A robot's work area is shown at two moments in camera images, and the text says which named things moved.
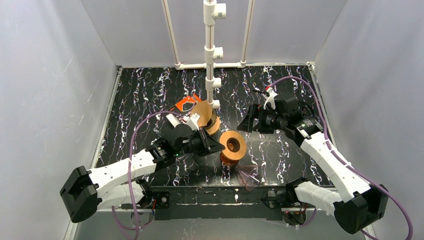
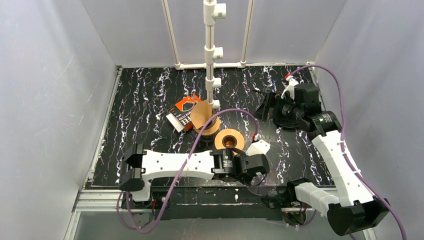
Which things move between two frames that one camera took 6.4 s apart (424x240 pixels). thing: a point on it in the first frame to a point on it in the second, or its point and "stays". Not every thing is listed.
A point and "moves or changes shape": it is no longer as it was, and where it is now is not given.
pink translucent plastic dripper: [250, 175] moves or changes shape
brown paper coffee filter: [203, 108] stays
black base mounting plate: [218, 203] stays
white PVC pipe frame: [212, 11] stays
